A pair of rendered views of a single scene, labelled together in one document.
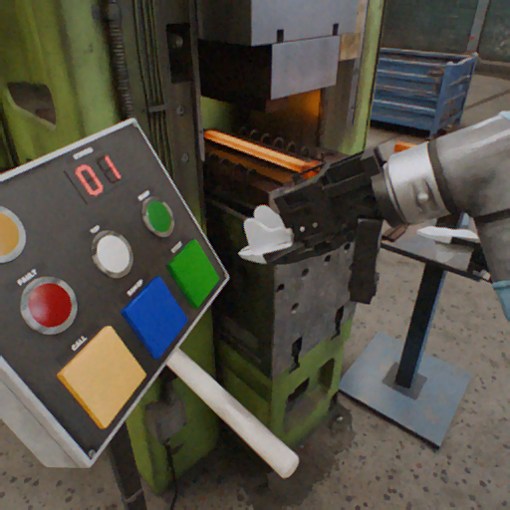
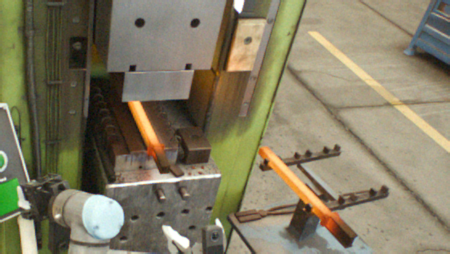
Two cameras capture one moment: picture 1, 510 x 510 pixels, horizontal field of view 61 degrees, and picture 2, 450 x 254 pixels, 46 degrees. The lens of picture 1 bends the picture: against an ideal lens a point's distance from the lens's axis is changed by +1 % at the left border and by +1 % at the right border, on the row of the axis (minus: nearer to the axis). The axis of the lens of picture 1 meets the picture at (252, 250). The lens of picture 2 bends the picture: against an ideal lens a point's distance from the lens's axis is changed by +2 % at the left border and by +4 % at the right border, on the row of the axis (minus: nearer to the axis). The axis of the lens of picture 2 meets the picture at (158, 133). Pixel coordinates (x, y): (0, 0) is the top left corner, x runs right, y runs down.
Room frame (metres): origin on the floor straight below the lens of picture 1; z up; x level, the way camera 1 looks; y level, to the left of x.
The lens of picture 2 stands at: (-0.24, -0.57, 1.94)
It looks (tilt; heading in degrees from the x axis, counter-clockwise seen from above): 35 degrees down; 21
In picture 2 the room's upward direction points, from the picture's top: 10 degrees clockwise
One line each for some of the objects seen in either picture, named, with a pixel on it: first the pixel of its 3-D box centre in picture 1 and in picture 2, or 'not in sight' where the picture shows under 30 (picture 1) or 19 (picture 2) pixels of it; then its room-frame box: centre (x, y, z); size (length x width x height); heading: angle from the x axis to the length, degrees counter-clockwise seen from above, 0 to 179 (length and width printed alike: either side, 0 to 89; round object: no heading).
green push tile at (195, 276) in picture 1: (192, 273); (6, 197); (0.50, 0.09, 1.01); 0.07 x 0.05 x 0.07; 159
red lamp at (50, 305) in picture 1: (50, 305); not in sight; (0.33, 0.20, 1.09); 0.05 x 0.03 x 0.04; 134
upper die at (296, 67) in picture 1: (235, 55); (137, 50); (1.05, 0.04, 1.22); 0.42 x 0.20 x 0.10; 44
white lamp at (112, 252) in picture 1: (113, 254); not in sight; (0.42, 0.16, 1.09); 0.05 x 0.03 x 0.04; 134
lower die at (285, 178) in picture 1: (237, 164); (129, 120); (1.05, 0.04, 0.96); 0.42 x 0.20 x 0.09; 44
